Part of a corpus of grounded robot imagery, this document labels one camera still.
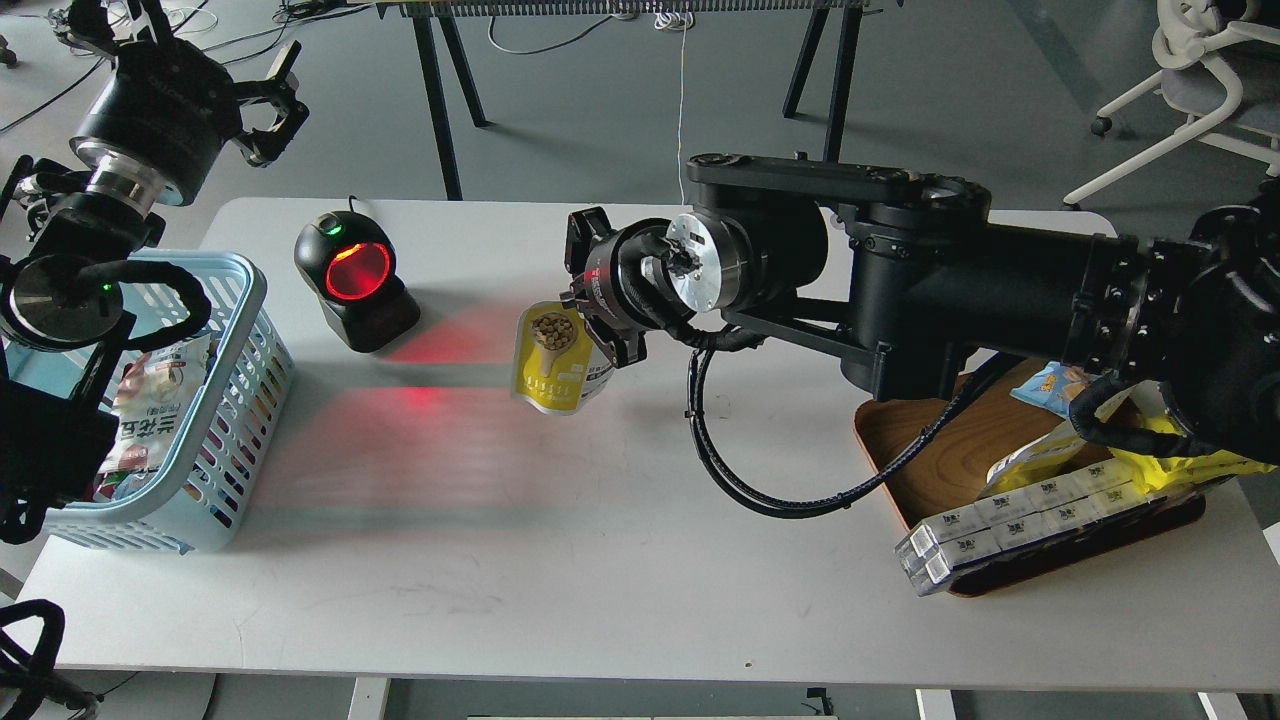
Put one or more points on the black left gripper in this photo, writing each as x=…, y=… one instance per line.
x=168, y=105

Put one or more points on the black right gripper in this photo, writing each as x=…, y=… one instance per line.
x=621, y=284

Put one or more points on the yellow nut snack pouch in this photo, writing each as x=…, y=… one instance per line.
x=557, y=366

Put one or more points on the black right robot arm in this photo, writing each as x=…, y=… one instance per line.
x=903, y=276

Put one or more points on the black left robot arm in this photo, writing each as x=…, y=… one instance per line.
x=82, y=285

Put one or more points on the light blue plastic basket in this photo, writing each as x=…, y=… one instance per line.
x=197, y=498

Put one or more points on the white red snack bag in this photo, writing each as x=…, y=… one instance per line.
x=152, y=400

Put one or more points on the yellow white snack pouch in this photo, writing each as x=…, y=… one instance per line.
x=1055, y=453

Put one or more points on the blue snack packet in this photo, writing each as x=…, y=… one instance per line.
x=1053, y=388

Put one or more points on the bright yellow cartoon snack bag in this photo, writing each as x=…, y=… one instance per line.
x=1156, y=474

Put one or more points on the black barcode scanner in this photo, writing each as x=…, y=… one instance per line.
x=346, y=258

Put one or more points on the black legged background table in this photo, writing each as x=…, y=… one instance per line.
x=585, y=108

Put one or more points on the brown wooden tray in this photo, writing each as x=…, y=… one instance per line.
x=952, y=471

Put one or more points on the upper white drink carton pack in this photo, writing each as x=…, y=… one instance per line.
x=1017, y=519

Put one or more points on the white drink carton pack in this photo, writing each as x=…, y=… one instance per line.
x=935, y=576
x=1017, y=519

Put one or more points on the lower white drink carton pack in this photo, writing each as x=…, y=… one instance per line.
x=935, y=576

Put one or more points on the white office chair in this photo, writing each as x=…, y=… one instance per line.
x=1218, y=67

